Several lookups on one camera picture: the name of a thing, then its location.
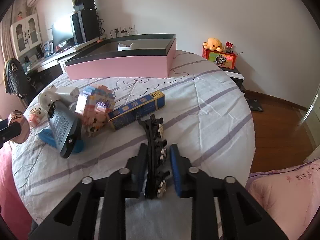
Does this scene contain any white striped tablecloth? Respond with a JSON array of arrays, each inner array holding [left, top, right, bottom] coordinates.
[[12, 50, 255, 239]]

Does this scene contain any black speaker box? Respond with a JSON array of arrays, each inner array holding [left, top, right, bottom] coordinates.
[[73, 0, 94, 12]]

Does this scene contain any white cup in box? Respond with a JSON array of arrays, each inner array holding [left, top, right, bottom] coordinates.
[[118, 43, 134, 51]]

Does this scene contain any black toy track piece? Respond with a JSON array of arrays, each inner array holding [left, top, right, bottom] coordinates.
[[138, 114, 170, 199]]

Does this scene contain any yellow octopus plush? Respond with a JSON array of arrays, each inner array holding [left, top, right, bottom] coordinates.
[[202, 37, 223, 52]]

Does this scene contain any black bathroom scale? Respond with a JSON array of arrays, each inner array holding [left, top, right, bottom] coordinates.
[[246, 98, 264, 112]]

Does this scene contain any white round gadget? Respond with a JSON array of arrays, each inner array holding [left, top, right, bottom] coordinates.
[[38, 86, 60, 111]]

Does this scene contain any pink pillow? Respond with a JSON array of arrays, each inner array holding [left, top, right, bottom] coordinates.
[[246, 159, 319, 239]]

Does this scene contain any black computer tower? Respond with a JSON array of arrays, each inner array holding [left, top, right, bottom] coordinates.
[[71, 9, 100, 44]]

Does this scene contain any pink storage box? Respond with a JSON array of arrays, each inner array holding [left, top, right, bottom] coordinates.
[[66, 34, 176, 80]]

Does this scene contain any pixel block figure toy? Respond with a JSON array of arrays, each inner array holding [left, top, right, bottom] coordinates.
[[75, 85, 115, 137]]

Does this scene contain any red decorated box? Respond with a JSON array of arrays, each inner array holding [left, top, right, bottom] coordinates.
[[202, 48, 237, 69]]

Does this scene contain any small pink cow figurine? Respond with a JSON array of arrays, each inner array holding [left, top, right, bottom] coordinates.
[[28, 107, 45, 128]]

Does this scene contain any black white low cabinet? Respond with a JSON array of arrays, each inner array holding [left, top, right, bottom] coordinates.
[[220, 67, 245, 90]]

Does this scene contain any computer monitor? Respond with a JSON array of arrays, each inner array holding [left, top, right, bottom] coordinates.
[[52, 18, 73, 50]]

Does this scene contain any black remote control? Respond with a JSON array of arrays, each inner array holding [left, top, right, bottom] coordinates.
[[48, 100, 81, 159]]

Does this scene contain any white desk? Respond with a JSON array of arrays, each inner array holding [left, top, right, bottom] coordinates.
[[25, 35, 107, 75]]

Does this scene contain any white glass cabinet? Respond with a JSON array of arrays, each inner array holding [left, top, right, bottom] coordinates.
[[10, 14, 42, 58]]

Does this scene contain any black office chair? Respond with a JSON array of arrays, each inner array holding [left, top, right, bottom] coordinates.
[[3, 58, 36, 103]]

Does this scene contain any blue gold rectangular box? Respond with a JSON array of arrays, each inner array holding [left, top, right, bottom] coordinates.
[[107, 90, 165, 131]]

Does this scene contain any white power adapter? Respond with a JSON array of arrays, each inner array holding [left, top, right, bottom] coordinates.
[[56, 87, 80, 104]]

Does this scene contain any blue plastic piece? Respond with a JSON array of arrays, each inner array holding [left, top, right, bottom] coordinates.
[[38, 128, 84, 154]]

